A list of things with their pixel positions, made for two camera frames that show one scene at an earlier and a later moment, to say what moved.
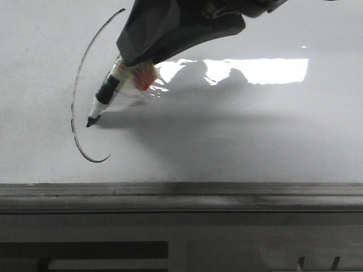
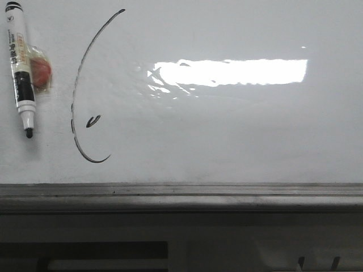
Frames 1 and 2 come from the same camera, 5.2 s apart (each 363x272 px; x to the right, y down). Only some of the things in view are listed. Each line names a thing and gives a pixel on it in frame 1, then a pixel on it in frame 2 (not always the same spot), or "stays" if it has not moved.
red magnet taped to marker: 144,75 -> 41,69
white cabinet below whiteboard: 181,242 stays
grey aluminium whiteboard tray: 174,198 stays
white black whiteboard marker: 119,75 -> 20,65
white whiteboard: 280,102 stays
